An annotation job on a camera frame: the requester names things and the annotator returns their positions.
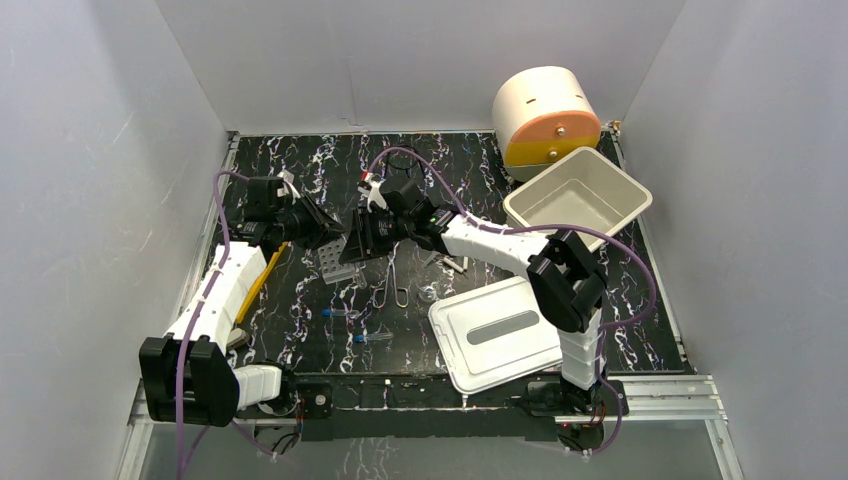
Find white paper packet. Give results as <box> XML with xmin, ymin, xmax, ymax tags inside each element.
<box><xmin>440</xmin><ymin>256</ymin><xmax>469</xmax><ymax>275</ymax></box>

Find cream cylindrical drawer cabinet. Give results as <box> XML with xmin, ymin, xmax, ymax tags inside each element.
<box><xmin>491</xmin><ymin>66</ymin><xmax>601</xmax><ymax>182</ymax></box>

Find metal crucible tongs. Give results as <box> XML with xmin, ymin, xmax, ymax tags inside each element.
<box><xmin>371</xmin><ymin>245</ymin><xmax>410</xmax><ymax>309</ymax></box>

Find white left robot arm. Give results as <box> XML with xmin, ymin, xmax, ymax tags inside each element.
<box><xmin>139</xmin><ymin>176</ymin><xmax>344</xmax><ymax>427</ymax></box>

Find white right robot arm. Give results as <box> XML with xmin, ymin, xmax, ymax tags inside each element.
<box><xmin>339</xmin><ymin>181</ymin><xmax>607</xmax><ymax>414</ymax></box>

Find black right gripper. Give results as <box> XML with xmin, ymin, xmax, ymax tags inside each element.
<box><xmin>338</xmin><ymin>207</ymin><xmax>413</xmax><ymax>265</ymax></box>

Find white plastic bin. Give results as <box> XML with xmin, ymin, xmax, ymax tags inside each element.
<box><xmin>503</xmin><ymin>147</ymin><xmax>653</xmax><ymax>237</ymax></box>

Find white bin lid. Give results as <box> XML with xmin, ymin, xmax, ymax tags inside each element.
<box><xmin>428</xmin><ymin>276</ymin><xmax>562</xmax><ymax>395</ymax></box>

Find clear plastic tube rack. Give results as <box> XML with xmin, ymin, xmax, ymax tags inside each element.
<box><xmin>317</xmin><ymin>236</ymin><xmax>365</xmax><ymax>286</ymax></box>

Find blue capped tube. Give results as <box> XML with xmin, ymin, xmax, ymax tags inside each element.
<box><xmin>354</xmin><ymin>332</ymin><xmax>394</xmax><ymax>344</ymax></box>
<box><xmin>322</xmin><ymin>308</ymin><xmax>361</xmax><ymax>318</ymax></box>

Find yellow test tube rack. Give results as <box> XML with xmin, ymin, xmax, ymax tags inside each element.
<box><xmin>235</xmin><ymin>242</ymin><xmax>289</xmax><ymax>326</ymax></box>

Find aluminium frame rail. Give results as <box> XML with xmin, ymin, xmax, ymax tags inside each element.
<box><xmin>125</xmin><ymin>374</ymin><xmax>730</xmax><ymax>425</ymax></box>

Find small glass beaker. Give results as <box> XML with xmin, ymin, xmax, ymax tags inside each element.
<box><xmin>418</xmin><ymin>283</ymin><xmax>440</xmax><ymax>303</ymax></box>

